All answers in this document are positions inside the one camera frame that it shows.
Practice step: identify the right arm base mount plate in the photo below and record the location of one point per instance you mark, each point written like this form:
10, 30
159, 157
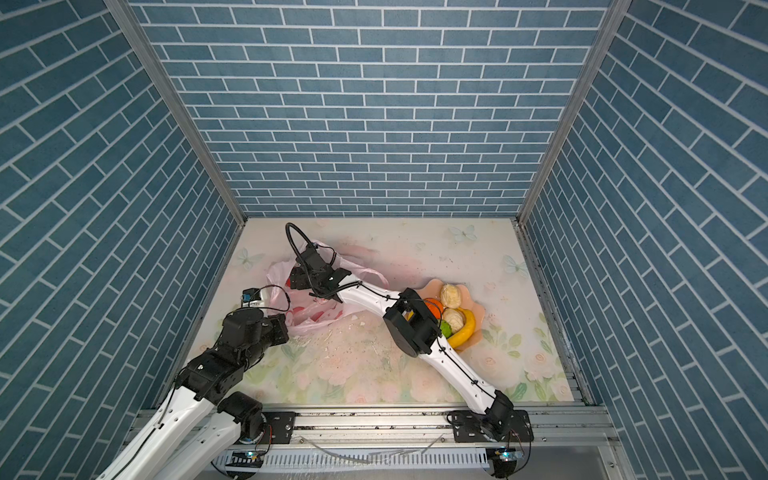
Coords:
469, 427

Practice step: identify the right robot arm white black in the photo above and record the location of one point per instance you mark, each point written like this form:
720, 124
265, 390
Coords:
415, 331

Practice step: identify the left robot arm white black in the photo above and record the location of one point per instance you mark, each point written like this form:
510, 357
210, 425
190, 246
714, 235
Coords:
201, 417

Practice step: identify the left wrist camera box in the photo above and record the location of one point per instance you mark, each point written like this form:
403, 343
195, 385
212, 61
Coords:
252, 298

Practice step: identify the left green circuit board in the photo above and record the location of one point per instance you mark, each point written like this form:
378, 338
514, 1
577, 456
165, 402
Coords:
245, 459

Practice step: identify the pale yellow fake fruit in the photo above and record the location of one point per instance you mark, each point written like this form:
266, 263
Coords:
454, 319

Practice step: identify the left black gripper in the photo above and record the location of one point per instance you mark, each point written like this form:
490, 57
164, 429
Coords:
278, 323

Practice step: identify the right metal corner post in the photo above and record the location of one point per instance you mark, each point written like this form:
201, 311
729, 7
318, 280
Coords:
605, 35

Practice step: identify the green fake fruit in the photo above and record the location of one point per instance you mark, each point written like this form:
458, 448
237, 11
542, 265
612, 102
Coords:
445, 329

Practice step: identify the orange fake tangerine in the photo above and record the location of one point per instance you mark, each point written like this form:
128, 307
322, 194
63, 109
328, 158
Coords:
435, 307

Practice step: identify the metal corner post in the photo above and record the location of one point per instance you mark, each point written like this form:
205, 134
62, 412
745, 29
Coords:
605, 35
128, 23

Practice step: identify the green circuit board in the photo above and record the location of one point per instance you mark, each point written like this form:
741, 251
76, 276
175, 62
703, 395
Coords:
505, 454
245, 459

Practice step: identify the pink plastic bag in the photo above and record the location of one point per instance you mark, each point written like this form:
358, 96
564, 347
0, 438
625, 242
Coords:
363, 291

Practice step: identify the beige fake potato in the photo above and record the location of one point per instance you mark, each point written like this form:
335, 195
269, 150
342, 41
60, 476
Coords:
450, 296

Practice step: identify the yellow fake banana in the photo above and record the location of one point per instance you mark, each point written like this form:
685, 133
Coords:
460, 338

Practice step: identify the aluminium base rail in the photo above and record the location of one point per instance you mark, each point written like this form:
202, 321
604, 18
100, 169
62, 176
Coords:
557, 425

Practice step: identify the right green circuit board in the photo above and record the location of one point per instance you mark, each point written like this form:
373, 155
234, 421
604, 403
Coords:
505, 454

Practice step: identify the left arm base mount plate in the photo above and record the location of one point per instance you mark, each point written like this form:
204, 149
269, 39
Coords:
270, 427

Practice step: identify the white slotted cable duct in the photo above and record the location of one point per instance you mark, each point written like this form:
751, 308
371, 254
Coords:
340, 460

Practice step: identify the peach scalloped bowl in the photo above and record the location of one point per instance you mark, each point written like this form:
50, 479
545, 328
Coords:
472, 311

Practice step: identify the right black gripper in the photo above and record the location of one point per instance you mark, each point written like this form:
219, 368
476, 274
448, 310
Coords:
297, 278

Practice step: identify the left metal corner post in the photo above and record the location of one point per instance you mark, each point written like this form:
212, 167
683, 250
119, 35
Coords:
128, 23

